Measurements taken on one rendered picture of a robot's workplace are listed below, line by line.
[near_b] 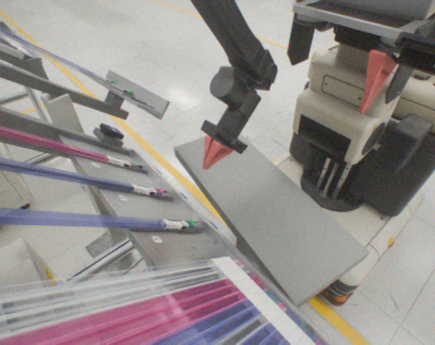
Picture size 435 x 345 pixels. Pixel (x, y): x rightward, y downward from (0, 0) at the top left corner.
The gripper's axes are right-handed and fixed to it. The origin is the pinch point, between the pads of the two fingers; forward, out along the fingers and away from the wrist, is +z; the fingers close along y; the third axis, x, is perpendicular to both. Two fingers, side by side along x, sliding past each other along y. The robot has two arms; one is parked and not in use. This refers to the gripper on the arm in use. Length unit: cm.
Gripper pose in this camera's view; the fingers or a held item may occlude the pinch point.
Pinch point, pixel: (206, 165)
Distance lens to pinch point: 65.5
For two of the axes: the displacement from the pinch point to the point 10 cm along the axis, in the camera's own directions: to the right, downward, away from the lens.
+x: 5.5, 1.4, 8.2
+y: 6.6, 5.3, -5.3
